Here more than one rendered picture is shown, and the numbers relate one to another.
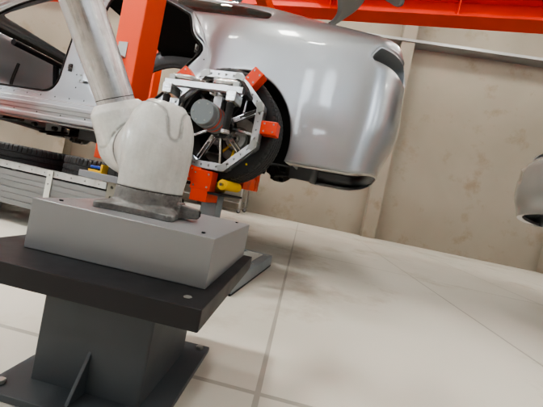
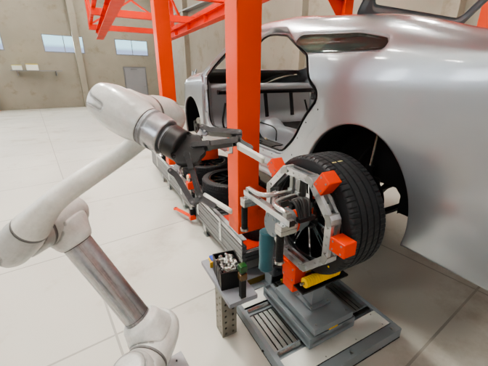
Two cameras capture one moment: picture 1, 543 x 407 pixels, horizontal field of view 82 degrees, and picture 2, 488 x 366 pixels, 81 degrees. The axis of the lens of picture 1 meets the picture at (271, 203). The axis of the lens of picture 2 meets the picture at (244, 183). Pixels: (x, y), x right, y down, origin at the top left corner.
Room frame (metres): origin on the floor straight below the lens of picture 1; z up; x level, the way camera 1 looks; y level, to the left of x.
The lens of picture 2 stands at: (0.62, -0.45, 1.56)
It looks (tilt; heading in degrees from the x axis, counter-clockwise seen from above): 20 degrees down; 49
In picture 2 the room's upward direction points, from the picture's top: straight up
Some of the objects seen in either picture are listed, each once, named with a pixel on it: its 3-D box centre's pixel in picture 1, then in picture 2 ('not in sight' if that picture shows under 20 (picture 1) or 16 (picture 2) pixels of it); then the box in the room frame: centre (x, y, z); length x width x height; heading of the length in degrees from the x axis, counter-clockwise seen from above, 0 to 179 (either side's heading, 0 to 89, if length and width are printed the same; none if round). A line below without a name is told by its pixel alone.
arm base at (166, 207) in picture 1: (156, 202); not in sight; (0.77, 0.28, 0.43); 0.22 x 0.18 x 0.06; 91
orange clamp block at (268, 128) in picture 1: (270, 129); (342, 245); (1.68, 0.09, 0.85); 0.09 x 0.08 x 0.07; 77
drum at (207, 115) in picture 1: (210, 117); (286, 220); (1.67, 0.41, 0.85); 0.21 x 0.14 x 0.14; 167
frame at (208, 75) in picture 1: (215, 121); (297, 217); (1.74, 0.39, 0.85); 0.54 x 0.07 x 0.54; 77
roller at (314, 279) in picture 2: (229, 186); (321, 276); (1.81, 0.26, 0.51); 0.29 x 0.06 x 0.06; 167
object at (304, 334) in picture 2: not in sight; (306, 304); (1.92, 0.41, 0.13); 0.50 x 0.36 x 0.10; 77
